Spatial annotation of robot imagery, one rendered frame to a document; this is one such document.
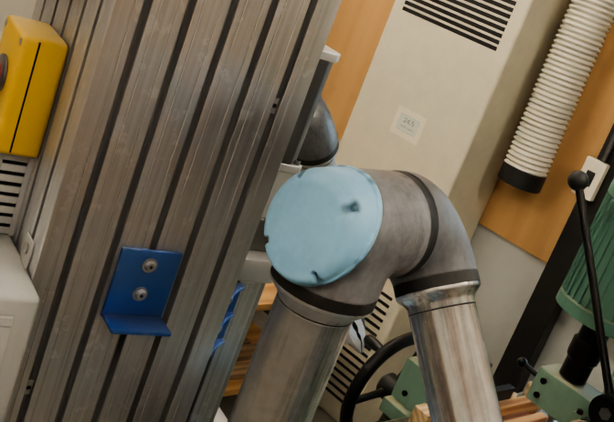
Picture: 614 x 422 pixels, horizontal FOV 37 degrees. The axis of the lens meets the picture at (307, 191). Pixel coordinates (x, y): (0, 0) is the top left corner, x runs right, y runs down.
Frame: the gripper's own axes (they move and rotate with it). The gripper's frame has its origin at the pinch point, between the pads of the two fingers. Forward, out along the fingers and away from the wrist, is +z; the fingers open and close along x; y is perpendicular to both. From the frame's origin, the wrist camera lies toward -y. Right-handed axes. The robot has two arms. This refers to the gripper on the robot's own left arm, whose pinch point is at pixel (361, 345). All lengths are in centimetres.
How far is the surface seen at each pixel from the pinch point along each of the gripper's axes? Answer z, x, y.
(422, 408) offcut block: 20.5, 12.3, -17.5
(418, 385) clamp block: 14.7, 4.9, -13.2
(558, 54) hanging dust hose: -81, -115, -29
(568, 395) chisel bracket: 28.2, -4.2, -36.4
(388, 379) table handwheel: 7.7, -6.1, 1.5
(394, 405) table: 15.9, 6.7, -7.3
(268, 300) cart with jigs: -46, -50, 68
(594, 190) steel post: -40, -126, -12
